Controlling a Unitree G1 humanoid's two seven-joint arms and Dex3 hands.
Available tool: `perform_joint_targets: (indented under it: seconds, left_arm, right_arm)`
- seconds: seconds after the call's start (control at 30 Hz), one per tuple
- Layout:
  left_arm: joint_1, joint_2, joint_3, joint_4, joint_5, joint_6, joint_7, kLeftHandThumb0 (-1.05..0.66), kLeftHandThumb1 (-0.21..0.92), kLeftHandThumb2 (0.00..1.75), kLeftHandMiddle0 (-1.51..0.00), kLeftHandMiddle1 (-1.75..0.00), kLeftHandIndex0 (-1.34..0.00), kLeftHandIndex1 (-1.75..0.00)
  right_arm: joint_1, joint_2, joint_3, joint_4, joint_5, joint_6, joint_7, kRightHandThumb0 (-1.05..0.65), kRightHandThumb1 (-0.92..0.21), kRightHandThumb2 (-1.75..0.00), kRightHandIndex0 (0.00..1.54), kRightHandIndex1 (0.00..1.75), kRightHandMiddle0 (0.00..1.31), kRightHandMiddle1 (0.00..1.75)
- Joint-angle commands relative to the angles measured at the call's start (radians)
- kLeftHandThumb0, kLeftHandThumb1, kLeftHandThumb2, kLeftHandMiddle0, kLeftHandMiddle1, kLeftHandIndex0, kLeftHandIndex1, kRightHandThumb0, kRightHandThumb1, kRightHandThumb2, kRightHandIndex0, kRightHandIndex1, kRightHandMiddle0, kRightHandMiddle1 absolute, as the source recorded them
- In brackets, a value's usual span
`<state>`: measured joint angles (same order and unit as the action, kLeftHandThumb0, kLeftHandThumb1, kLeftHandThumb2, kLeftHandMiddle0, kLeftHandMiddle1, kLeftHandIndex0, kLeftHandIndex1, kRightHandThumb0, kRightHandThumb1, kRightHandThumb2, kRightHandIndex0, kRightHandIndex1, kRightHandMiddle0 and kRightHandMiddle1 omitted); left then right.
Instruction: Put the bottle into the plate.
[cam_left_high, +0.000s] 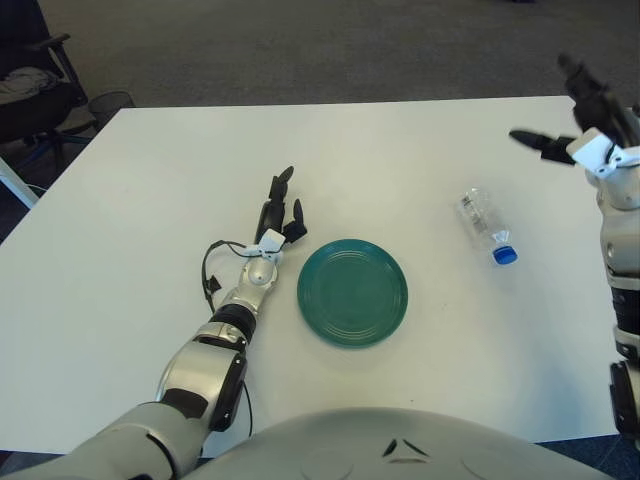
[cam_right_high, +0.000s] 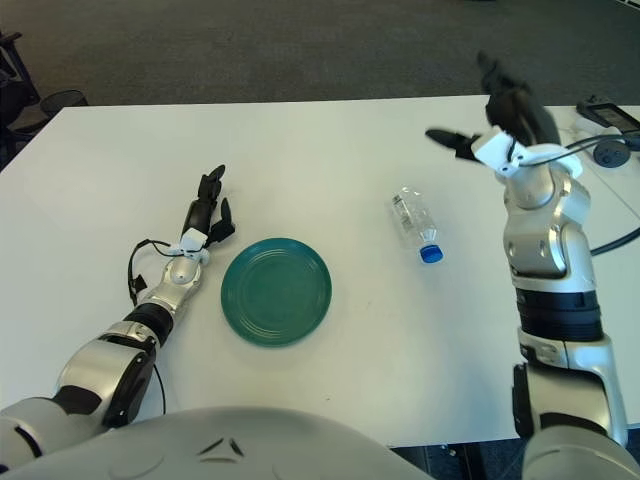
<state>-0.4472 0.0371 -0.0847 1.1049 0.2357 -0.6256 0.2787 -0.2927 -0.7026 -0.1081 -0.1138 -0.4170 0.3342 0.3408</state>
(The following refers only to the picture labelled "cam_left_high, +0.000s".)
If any white table frame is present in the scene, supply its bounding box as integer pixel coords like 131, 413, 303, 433
0, 157, 39, 209

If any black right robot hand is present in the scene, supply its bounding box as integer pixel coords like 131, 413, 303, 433
508, 52, 640, 179

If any grey cloth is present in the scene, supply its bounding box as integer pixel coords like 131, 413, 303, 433
0, 67, 59, 96

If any grey robot torso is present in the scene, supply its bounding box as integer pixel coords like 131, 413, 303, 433
184, 407, 614, 480

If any green ribbed plate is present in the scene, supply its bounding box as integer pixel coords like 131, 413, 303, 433
297, 238, 410, 352

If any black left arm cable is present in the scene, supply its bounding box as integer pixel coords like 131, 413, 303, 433
200, 240, 257, 436

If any clear bottle with blue cap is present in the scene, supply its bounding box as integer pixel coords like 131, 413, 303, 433
455, 187, 520, 267

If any black office chair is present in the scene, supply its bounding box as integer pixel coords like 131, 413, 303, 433
0, 0, 96, 161

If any black mesh wastebasket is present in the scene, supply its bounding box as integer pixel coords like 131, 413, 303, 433
87, 89, 136, 132

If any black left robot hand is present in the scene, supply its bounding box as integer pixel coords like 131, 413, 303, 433
244, 164, 309, 264

